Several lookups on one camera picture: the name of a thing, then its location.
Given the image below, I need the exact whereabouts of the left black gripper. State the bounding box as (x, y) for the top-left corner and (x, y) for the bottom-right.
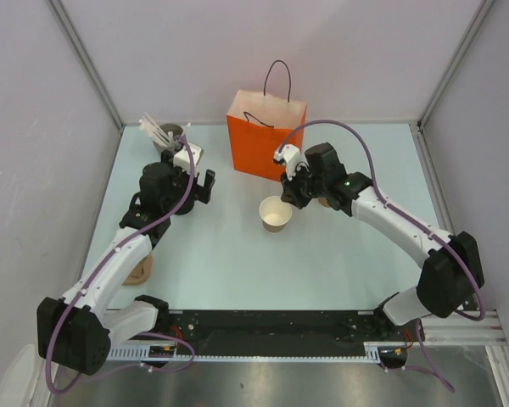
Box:
(160, 150), (213, 213)

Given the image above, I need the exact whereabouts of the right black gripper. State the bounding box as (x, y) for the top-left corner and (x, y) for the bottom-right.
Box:
(280, 162), (327, 209)

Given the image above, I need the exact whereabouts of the single brown paper cup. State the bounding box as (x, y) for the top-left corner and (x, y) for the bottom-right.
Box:
(259, 196), (293, 232)

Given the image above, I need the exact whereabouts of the orange paper bag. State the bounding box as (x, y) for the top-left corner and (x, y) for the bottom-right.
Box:
(226, 59), (309, 183)

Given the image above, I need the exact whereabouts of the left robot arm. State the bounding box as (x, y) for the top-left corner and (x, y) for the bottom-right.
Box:
(36, 144), (215, 376)

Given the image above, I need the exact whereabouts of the stack of black lids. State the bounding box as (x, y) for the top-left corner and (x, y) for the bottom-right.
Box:
(171, 198), (195, 215)

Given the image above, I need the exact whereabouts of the stack of brown paper cups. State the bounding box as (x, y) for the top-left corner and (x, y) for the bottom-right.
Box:
(318, 198), (331, 208)

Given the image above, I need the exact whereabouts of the grey cylindrical straw holder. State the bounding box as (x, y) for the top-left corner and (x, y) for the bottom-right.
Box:
(152, 123), (183, 154)

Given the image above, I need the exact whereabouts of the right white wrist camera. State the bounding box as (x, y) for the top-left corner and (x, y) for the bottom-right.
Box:
(273, 144), (301, 181)

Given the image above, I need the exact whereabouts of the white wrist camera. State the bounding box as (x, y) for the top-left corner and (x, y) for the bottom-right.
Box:
(273, 144), (301, 181)
(173, 142), (204, 172)

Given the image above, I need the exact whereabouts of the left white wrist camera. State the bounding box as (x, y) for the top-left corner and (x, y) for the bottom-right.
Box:
(173, 142), (204, 172)

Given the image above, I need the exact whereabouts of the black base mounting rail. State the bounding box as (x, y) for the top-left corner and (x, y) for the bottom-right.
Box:
(122, 309), (425, 355)

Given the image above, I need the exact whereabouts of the white slotted cable duct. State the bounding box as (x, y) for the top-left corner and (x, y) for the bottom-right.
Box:
(105, 342), (411, 364)

